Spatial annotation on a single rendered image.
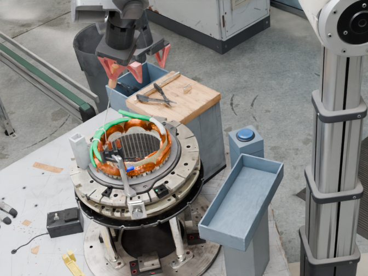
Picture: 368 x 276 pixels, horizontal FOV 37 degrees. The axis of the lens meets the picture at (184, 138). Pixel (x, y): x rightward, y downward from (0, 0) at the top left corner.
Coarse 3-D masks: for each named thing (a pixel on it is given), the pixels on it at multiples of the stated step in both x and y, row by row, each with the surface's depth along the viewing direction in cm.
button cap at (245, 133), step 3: (243, 129) 146; (246, 129) 146; (249, 129) 146; (240, 132) 145; (243, 132) 145; (246, 132) 145; (249, 132) 144; (252, 132) 145; (240, 135) 144; (243, 135) 144; (246, 135) 144; (249, 135) 144; (252, 135) 144; (240, 138) 144; (243, 138) 143; (246, 138) 143; (249, 138) 144
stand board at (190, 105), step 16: (160, 80) 165; (176, 80) 164; (192, 80) 163; (160, 96) 158; (176, 96) 157; (192, 96) 156; (208, 96) 156; (144, 112) 154; (160, 112) 152; (176, 112) 152; (192, 112) 151
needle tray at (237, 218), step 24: (240, 168) 136; (264, 168) 135; (240, 192) 131; (264, 192) 130; (216, 216) 126; (240, 216) 125; (264, 216) 131; (216, 240) 120; (240, 240) 116; (264, 240) 136; (240, 264) 135; (264, 264) 141
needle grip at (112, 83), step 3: (111, 66) 118; (114, 66) 118; (117, 66) 118; (111, 69) 118; (114, 69) 118; (114, 72) 118; (111, 81) 120; (114, 81) 120; (108, 84) 122; (111, 84) 121; (114, 84) 121; (111, 87) 121; (114, 87) 122
